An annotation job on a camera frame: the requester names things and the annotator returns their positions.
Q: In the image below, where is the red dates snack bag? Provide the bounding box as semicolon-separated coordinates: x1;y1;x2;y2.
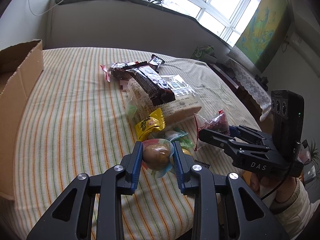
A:
194;109;230;151

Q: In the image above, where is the braised egg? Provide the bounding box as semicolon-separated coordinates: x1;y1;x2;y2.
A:
142;139;175;179

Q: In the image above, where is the yellow snack packet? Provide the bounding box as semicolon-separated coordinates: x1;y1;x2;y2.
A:
135;108;166;141

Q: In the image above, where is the long dark chocolate bar wrapper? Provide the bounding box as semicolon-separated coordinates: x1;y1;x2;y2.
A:
127;61;176;106

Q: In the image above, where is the green snack packet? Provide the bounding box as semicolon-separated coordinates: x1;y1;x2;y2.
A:
165;127;194;149

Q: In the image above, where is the white sleeve forearm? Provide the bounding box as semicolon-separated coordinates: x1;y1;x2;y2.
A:
263;177;319;239

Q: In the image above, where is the person's right hand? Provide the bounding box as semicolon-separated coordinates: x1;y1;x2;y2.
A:
243;171;297;203

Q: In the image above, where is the dark ornament on side table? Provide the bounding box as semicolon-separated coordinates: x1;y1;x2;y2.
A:
255;74;268;86

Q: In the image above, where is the white lace covered side table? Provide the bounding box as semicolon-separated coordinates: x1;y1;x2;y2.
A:
225;59;271;122

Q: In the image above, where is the clear bag of biscuits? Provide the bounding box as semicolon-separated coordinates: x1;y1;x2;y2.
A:
125;73;202;126

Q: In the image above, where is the green shopping bag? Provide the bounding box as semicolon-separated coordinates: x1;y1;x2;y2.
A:
191;46;214;61

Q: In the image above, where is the striped table cloth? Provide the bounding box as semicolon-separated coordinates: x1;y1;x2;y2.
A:
1;48;194;239

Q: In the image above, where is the small dark candy bar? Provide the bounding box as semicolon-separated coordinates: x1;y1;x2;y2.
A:
148;54;165;73

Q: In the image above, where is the silver red snack packet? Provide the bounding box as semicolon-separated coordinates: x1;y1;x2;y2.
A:
100;62;138;82

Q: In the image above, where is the brown cardboard box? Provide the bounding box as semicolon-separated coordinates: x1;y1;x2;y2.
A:
1;40;43;201

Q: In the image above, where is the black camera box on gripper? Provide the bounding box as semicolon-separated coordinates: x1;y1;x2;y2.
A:
271;89;304;159

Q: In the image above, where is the green landscape wall scroll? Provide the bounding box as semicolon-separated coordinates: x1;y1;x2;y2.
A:
233;0;291;73

